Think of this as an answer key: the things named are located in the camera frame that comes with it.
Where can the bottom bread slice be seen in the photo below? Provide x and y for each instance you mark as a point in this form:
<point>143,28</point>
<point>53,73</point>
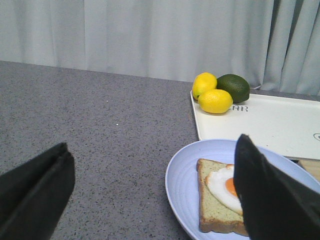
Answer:
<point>213,215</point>

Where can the green lime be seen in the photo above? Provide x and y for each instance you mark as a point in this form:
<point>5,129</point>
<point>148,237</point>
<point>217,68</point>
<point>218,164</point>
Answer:
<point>236,86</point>

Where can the light blue round plate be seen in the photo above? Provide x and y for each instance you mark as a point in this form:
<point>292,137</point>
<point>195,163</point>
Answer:
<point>181,181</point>

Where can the fried egg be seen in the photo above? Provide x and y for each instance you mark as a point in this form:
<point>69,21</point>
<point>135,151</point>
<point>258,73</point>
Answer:
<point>221,185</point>

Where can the rear yellow lemon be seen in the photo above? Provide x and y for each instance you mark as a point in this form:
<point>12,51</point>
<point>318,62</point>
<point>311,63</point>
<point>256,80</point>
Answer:
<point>202,83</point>

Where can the wooden cutting board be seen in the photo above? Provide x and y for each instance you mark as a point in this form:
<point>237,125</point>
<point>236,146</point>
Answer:
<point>312,167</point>

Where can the yellow lemon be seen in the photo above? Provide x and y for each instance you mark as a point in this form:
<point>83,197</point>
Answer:
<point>202,83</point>
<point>215,101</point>

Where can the grey curtain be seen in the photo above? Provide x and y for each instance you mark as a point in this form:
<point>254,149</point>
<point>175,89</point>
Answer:
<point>273,44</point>

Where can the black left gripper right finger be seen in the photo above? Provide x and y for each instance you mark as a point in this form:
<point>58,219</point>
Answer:
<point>275,206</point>

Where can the white rectangular tray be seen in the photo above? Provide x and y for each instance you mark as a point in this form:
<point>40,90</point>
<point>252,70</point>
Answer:
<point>287,126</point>

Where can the front yellow lemon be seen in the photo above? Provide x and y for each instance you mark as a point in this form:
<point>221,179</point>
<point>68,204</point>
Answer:
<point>215,101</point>

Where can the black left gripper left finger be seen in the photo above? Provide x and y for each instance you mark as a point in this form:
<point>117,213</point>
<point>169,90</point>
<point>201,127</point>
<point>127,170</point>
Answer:
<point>34,195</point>

